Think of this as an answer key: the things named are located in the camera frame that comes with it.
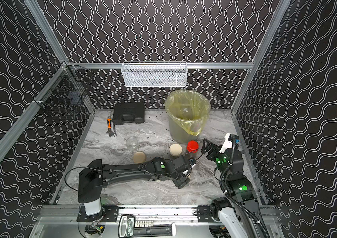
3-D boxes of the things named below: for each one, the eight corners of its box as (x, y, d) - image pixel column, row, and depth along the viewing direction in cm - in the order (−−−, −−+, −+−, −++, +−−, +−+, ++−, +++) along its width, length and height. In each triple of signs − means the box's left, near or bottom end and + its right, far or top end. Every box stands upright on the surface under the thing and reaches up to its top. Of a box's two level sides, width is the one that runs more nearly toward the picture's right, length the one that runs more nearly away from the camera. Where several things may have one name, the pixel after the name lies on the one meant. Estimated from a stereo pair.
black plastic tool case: (112, 125, 113) (109, 120, 108) (118, 106, 126) (116, 101, 122) (143, 125, 113) (142, 120, 108) (146, 106, 126) (145, 101, 122)
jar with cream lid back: (167, 154, 97) (167, 148, 91) (174, 147, 101) (174, 141, 95) (176, 160, 94) (176, 155, 89) (182, 153, 98) (183, 147, 92)
